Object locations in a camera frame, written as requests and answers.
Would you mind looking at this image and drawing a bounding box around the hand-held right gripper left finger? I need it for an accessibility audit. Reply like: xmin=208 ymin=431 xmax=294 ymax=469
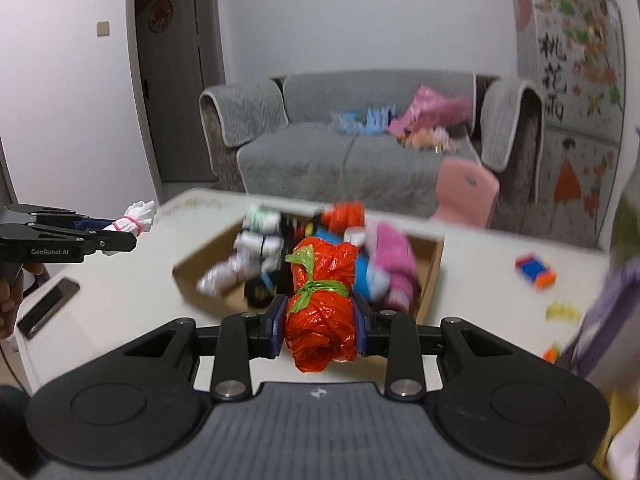
xmin=115 ymin=295 xmax=290 ymax=402

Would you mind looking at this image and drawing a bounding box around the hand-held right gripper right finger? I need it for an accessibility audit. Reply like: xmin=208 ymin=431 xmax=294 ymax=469
xmin=350 ymin=294 xmax=526 ymax=402

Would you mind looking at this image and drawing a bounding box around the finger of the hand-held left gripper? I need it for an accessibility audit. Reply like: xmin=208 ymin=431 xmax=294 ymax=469
xmin=34 ymin=225 xmax=139 ymax=254
xmin=5 ymin=204 xmax=121 ymax=233

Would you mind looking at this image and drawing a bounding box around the white bundle pink band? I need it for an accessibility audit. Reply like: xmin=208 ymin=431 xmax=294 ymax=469
xmin=111 ymin=199 xmax=160 ymax=237

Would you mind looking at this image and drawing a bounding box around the orange bag bundle green tie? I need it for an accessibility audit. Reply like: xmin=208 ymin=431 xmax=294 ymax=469
xmin=284 ymin=237 xmax=360 ymax=373

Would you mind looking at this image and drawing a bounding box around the shallow cardboard box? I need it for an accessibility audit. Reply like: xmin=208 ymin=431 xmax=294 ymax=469
xmin=171 ymin=205 xmax=446 ymax=328

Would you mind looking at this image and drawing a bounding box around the black sock bundle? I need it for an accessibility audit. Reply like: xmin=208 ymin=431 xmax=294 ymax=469
xmin=280 ymin=212 xmax=321 ymax=251

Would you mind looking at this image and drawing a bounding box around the white desktop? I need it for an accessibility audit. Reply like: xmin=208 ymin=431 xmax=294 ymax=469
xmin=15 ymin=187 xmax=613 ymax=396

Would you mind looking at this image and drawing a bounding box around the person's left hand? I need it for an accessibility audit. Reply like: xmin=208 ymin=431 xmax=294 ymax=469
xmin=0 ymin=262 xmax=46 ymax=341

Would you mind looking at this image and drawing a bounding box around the black bundle blue band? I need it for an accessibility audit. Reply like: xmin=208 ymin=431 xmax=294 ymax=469
xmin=244 ymin=269 xmax=288 ymax=307

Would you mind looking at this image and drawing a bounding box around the black phone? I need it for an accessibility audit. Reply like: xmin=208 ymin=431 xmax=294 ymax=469
xmin=16 ymin=277 xmax=81 ymax=338

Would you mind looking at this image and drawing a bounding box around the clear plastic bag bundle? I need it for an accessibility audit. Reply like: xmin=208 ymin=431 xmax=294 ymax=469
xmin=196 ymin=255 xmax=247 ymax=297

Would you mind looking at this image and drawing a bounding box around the large white bundle black band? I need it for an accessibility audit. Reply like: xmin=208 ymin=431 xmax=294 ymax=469
xmin=234 ymin=232 xmax=286 ymax=273

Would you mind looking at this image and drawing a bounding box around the pink knit bundle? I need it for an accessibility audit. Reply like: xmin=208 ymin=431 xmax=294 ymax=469
xmin=350 ymin=222 xmax=420 ymax=312

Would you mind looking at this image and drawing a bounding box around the white bundle green fuzzy band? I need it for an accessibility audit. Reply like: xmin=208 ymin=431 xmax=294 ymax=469
xmin=242 ymin=205 xmax=282 ymax=235

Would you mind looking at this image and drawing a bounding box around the dark wooden door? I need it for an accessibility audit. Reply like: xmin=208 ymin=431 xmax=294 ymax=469
xmin=135 ymin=0 xmax=221 ymax=183

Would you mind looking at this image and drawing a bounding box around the grey sofa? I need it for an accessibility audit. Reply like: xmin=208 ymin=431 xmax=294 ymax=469
xmin=199 ymin=71 xmax=547 ymax=221

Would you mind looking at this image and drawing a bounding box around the pink plastic chair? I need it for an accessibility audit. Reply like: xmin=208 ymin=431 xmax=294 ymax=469
xmin=429 ymin=156 xmax=501 ymax=228

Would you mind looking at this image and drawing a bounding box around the person's dark clothing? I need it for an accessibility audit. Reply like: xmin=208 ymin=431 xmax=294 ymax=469
xmin=0 ymin=385 xmax=43 ymax=480

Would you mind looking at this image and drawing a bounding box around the orange blue striped toy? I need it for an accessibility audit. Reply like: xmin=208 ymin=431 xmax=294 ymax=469
xmin=515 ymin=252 xmax=558 ymax=292

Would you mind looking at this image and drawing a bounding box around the colourful toy pile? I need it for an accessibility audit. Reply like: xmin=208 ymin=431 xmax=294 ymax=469
xmin=397 ymin=127 xmax=451 ymax=151

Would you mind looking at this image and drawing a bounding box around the yellow toy piece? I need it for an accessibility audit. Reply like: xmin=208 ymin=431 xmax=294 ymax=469
xmin=545 ymin=301 xmax=583 ymax=323

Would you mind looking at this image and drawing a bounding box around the red round door ornament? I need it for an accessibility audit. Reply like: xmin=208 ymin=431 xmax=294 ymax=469
xmin=146 ymin=0 xmax=174 ymax=31

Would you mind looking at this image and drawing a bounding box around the pink plastic bag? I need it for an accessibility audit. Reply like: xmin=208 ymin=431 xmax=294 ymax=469
xmin=387 ymin=84 xmax=473 ymax=136

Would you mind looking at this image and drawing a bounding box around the purple gift bag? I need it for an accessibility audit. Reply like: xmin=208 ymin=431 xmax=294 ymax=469
xmin=557 ymin=260 xmax=640 ymax=376

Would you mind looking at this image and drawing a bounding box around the sticker covered refrigerator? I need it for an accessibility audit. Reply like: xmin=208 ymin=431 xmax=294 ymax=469
xmin=510 ymin=0 xmax=628 ymax=248

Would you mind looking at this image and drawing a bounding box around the glass bowl with green plant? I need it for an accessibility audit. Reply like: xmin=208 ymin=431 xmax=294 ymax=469
xmin=610 ymin=175 xmax=640 ymax=271

